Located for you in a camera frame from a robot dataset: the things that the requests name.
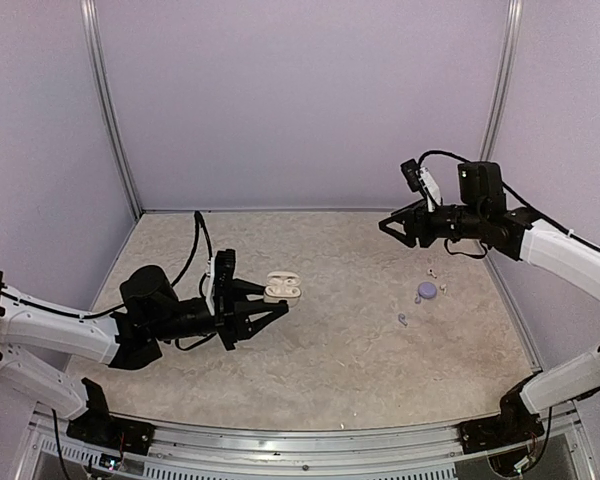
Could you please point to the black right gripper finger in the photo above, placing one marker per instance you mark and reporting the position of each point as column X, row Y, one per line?
column 408, row 214
column 396, row 226

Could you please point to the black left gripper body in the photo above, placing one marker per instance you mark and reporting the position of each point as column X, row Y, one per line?
column 225, row 326

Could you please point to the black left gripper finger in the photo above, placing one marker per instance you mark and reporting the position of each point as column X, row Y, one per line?
column 253, row 316
column 243, row 289

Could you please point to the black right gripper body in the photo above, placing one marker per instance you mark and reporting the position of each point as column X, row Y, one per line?
column 429, row 234

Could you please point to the white earbud charging case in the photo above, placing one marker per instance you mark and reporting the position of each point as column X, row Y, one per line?
column 283, row 286

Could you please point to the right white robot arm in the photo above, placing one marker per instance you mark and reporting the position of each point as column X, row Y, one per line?
column 523, row 234

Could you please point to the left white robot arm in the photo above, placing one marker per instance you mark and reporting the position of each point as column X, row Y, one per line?
column 127, row 338

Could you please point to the purple round earbud case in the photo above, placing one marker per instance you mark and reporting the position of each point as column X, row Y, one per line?
column 425, row 291

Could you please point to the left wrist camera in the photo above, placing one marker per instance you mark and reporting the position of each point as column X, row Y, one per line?
column 221, row 268

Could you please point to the front aluminium rail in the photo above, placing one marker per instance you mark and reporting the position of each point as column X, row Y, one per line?
column 179, row 450

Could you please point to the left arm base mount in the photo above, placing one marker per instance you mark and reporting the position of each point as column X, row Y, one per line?
column 97, row 426

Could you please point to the right aluminium frame post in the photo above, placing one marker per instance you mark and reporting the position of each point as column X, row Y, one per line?
column 503, row 78

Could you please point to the aluminium frame post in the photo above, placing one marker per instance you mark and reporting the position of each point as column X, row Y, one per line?
column 503, row 78
column 95, row 49

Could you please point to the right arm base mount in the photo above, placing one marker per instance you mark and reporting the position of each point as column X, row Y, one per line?
column 513, row 424

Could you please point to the left aluminium frame post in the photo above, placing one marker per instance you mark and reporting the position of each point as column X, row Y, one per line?
column 95, row 49

